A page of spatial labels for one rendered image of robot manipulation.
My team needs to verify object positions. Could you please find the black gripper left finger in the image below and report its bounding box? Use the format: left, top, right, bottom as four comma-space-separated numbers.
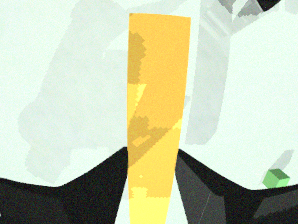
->
0, 147, 128, 224

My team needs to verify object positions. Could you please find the yellow bar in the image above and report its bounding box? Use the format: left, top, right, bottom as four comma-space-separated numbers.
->
128, 14, 192, 224

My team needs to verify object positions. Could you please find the small green block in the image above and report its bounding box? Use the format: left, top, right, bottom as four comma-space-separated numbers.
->
262, 168, 290, 189

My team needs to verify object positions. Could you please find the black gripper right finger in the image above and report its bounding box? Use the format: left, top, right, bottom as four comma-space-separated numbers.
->
174, 148, 298, 224

